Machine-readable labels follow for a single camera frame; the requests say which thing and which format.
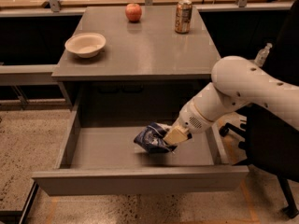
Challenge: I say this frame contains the red apple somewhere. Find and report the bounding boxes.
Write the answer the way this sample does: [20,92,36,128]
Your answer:
[125,3,142,22]

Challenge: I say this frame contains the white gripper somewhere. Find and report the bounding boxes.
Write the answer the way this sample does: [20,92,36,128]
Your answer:
[164,101,213,146]

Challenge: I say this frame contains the white paper bowl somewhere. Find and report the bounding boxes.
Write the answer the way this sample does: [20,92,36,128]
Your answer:
[64,33,107,58]

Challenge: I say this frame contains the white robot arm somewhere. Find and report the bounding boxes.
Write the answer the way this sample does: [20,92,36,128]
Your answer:
[164,56,299,145]

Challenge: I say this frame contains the black office chair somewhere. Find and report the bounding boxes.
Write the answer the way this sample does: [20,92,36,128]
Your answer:
[220,0,299,218]

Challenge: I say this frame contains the grey drawer cabinet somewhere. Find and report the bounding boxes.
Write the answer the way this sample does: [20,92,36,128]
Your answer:
[52,6,221,128]

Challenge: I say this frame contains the clear plastic bottle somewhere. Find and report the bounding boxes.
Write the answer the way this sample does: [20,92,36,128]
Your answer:
[254,43,273,67]

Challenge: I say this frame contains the gold soda can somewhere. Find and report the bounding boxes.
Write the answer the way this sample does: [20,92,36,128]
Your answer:
[175,0,192,34]

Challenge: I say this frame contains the open grey top drawer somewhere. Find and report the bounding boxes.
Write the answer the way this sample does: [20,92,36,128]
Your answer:
[33,91,249,196]

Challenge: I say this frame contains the blue chip bag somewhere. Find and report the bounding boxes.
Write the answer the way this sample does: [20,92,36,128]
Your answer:
[134,122,177,154]

